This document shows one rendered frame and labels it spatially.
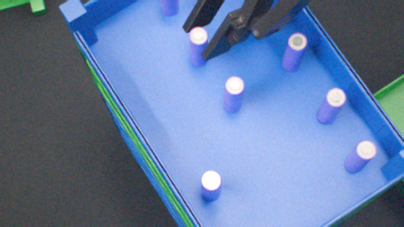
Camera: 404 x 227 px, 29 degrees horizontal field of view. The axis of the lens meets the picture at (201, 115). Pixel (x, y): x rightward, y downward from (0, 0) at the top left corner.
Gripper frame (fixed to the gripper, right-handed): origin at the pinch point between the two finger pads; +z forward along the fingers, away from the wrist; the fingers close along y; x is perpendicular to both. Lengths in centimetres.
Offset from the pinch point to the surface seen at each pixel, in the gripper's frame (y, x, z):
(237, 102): -6.4, -0.3, 5.3
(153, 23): 6.1, -0.1, 9.2
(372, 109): -13.9, -9.2, 0.7
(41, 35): 29, -8, 50
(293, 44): -5.1, -5.4, -0.1
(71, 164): 9, -3, 53
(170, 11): 5.7, -1.3, 7.2
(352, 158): -16.7, -5.3, 2.4
